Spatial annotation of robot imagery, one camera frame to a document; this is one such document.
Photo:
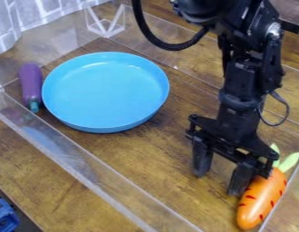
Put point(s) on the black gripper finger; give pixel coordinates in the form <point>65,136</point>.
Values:
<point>242,177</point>
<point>202,156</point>

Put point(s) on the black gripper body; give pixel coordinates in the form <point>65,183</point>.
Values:
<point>231,133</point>

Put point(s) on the orange toy carrot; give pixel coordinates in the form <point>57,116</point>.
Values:
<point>263,194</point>

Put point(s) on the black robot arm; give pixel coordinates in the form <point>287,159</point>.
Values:
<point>247,27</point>

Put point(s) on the blue round plate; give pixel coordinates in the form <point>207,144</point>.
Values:
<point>106,92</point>

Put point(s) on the dark wooden furniture edge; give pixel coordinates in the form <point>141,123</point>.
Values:
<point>290,26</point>

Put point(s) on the purple toy eggplant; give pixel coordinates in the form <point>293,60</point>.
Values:
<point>31,81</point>

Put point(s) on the blue object at corner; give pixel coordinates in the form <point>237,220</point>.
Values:
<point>10,220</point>

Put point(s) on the white patterned curtain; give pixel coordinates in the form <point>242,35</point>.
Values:
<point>22,15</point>

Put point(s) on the clear acrylic enclosure wall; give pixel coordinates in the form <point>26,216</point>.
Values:
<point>127,182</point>

